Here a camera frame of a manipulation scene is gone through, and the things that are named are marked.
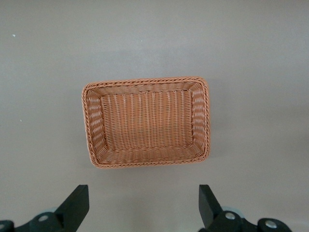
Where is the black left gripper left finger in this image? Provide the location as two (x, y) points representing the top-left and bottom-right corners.
(0, 185), (90, 232)

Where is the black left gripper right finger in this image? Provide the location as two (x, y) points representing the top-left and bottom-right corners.
(199, 185), (292, 232)

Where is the brown woven wicker basket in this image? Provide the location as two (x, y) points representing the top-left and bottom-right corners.
(81, 76), (210, 169)

